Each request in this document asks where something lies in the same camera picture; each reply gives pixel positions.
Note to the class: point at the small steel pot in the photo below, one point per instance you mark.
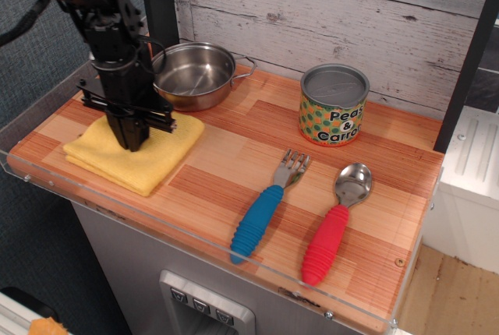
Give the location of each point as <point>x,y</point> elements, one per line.
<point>196,76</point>

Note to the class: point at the black vertical post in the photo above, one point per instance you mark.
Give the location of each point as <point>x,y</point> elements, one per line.
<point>471,63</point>

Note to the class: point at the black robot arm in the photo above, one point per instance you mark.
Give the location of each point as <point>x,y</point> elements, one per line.
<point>111,29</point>

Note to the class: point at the blue handled fork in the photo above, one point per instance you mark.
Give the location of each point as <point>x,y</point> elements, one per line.
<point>254,224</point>

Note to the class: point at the grey toy fridge cabinet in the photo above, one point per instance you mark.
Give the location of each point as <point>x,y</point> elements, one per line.
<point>132,262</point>

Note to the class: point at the white toy sink unit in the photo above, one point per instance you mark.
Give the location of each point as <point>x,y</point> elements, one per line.
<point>462,220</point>

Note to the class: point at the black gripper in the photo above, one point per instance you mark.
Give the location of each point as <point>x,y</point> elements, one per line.
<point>128,88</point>

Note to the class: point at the red handled spoon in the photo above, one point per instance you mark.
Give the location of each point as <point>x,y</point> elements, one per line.
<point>352,186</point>

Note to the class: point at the peas and carrots can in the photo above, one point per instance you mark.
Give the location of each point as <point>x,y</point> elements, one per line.
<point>332,104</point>

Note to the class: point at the orange object bottom corner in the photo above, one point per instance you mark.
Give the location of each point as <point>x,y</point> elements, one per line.
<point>46,326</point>

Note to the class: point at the yellow cloth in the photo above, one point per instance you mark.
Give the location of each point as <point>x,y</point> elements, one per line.
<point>99,152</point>

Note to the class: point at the silver dispenser button panel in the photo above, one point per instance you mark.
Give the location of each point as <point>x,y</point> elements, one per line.
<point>202,305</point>

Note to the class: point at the clear acrylic guard rail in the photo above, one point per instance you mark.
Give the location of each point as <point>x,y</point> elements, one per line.
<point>198,206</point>

